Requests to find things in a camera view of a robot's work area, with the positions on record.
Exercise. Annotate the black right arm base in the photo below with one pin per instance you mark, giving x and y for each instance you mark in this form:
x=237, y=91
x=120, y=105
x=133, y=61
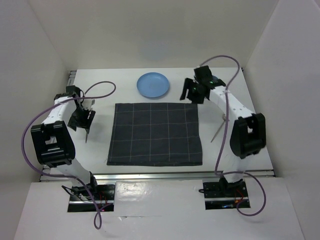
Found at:
x=220, y=195

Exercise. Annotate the blue plastic plate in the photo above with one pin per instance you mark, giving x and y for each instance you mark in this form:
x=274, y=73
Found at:
x=153, y=85

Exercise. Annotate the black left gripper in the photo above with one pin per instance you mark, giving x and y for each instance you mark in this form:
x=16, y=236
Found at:
x=82, y=124

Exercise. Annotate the silver metal spoon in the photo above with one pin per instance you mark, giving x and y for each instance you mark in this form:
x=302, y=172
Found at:
x=224, y=118

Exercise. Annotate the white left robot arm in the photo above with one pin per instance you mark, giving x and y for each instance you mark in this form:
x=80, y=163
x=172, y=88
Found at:
x=52, y=141

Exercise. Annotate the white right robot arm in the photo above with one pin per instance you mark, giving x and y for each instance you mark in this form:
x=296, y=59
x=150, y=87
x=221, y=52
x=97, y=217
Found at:
x=245, y=134

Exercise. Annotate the silver metal fork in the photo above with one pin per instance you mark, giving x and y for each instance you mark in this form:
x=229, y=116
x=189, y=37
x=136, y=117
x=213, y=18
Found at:
x=90, y=118

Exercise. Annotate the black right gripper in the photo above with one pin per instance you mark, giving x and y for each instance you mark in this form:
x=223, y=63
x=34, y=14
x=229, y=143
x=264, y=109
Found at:
x=188, y=84

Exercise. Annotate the dark grey checked cloth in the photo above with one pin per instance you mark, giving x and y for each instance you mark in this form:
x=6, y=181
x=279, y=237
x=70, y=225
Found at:
x=159, y=134

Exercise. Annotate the blue plastic cup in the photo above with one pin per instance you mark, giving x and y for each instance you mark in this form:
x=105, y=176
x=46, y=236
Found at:
x=217, y=81

